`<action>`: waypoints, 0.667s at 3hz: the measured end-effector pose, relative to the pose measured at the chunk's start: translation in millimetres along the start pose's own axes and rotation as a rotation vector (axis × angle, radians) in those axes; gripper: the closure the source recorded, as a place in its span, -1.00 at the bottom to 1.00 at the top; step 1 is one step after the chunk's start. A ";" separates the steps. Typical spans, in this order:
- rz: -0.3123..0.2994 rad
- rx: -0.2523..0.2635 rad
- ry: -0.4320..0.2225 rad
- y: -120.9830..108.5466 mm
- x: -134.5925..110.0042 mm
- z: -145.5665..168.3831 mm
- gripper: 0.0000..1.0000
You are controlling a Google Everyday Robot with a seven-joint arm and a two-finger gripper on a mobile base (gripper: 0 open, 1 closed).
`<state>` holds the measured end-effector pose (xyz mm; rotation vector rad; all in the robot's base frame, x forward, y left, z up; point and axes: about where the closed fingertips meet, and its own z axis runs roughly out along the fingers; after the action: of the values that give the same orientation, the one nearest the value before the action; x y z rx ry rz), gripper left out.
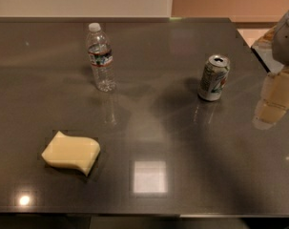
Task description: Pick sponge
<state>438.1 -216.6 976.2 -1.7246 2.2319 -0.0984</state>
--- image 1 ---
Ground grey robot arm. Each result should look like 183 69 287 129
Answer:
253 10 289 130

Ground yellow foam sponge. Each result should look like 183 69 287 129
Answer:
41 131 100 176

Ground open aluminium drink can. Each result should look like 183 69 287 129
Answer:
197 54 230 101

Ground clear plastic water bottle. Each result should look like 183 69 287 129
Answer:
86 23 116 92

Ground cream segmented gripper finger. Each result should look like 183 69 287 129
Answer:
253 66 289 130

